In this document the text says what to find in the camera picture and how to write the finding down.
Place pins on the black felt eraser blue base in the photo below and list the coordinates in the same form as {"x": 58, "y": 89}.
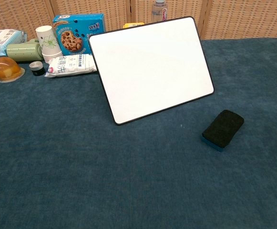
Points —
{"x": 221, "y": 130}

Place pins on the dark blue tablecloth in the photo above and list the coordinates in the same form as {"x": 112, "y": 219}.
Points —
{"x": 81, "y": 167}

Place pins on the white plastic powder bag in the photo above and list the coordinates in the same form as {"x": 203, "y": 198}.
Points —
{"x": 69, "y": 65}

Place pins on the clear container yellow lid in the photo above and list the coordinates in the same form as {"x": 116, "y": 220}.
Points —
{"x": 133, "y": 24}

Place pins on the clear water bottle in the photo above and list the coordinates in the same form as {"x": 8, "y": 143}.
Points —
{"x": 159, "y": 12}

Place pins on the blue cookie box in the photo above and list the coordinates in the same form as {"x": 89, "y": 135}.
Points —
{"x": 81, "y": 26}

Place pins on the light green lint roller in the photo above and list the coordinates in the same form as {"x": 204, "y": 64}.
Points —
{"x": 23, "y": 51}

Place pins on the woven rattan folding screen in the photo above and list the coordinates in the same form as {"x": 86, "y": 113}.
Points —
{"x": 236, "y": 16}

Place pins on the orange pudding cup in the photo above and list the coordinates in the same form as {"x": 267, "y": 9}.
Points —
{"x": 6, "y": 68}

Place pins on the light blue tissue pack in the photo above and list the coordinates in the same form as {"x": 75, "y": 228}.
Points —
{"x": 2, "y": 39}

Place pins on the white rectangular board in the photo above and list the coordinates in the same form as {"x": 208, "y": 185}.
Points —
{"x": 150, "y": 69}

